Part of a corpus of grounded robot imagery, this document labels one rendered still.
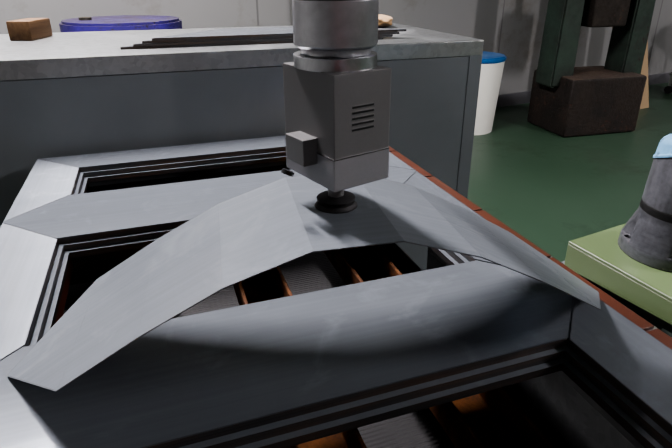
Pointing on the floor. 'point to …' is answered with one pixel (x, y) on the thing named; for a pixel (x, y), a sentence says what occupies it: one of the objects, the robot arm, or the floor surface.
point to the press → (603, 120)
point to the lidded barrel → (488, 91)
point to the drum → (120, 23)
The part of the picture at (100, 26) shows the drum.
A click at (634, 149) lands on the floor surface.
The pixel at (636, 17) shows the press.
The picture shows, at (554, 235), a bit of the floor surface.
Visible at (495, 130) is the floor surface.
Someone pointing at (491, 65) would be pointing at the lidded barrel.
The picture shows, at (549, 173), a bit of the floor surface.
